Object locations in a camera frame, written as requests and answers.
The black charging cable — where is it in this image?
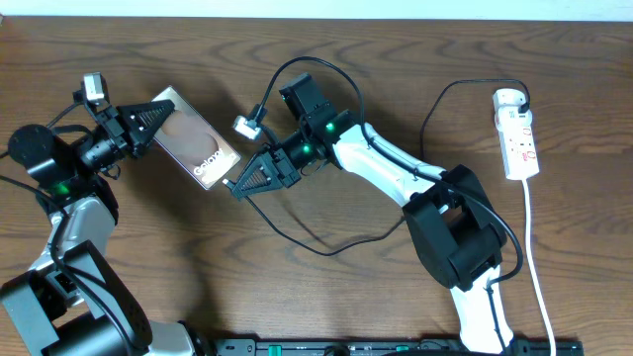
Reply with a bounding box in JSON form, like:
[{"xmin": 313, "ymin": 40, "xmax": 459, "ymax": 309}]
[{"xmin": 222, "ymin": 78, "xmax": 532, "ymax": 258}]

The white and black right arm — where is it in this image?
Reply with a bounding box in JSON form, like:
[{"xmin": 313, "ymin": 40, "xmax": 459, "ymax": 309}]
[{"xmin": 226, "ymin": 73, "xmax": 516, "ymax": 354}]

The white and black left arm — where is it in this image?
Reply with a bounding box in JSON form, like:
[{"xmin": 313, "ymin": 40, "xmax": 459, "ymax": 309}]
[{"xmin": 1, "ymin": 100, "xmax": 215, "ymax": 355}]

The white USB charger plug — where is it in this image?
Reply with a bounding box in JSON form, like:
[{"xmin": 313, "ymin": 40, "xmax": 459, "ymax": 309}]
[{"xmin": 493, "ymin": 88, "xmax": 529, "ymax": 113}]

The white power strip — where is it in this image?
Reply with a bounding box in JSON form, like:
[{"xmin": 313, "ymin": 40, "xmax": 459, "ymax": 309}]
[{"xmin": 495, "ymin": 106, "xmax": 539, "ymax": 181}]

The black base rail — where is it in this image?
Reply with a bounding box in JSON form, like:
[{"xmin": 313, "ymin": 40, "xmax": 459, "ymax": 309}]
[{"xmin": 211, "ymin": 338, "xmax": 585, "ymax": 356}]

